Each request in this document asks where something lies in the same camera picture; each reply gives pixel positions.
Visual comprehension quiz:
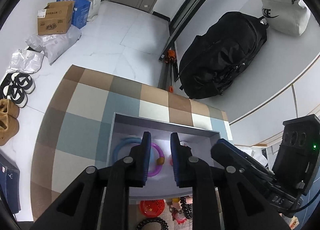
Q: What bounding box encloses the red China flag badge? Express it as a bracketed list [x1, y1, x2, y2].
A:
[139, 200, 165, 218]

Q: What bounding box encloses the pink pig figurine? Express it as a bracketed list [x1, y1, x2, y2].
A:
[170, 196, 193, 211]

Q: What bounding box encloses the grey cardboard tray box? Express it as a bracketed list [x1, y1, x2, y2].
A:
[107, 113, 220, 201]

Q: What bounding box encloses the red white small charm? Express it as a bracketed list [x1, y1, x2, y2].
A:
[171, 211, 188, 225]

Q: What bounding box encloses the checkered table cloth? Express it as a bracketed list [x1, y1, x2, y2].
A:
[30, 66, 232, 229]

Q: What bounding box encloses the black folded tripod stand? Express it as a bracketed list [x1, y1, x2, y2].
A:
[158, 0, 206, 90]

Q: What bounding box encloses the black backpack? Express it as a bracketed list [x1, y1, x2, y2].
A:
[178, 12, 268, 99]

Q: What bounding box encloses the dark blue shoe box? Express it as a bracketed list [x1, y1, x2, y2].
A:
[0, 155, 21, 214]

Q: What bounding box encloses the tan suede shoe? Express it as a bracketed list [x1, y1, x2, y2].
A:
[0, 99, 20, 118]
[0, 114, 20, 146]

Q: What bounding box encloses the grey plastic mailer bag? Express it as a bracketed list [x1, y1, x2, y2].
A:
[26, 25, 82, 65]

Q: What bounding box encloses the crumpled white plastic bag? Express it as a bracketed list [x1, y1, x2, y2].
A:
[7, 49, 44, 74]

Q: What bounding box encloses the blue cardboard box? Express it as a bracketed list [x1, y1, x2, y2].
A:
[56, 0, 91, 29]

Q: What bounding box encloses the brown cardboard box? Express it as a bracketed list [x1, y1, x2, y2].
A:
[37, 1, 74, 35]

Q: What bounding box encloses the grey tote bag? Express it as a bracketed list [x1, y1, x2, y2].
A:
[261, 0, 311, 36]

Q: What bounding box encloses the purple ring bracelet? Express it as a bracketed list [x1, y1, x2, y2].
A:
[146, 142, 166, 178]

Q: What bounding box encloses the light blue ring bracelet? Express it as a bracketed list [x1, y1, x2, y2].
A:
[112, 137, 142, 163]

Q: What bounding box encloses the black camera box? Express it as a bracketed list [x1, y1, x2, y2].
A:
[272, 114, 319, 195]

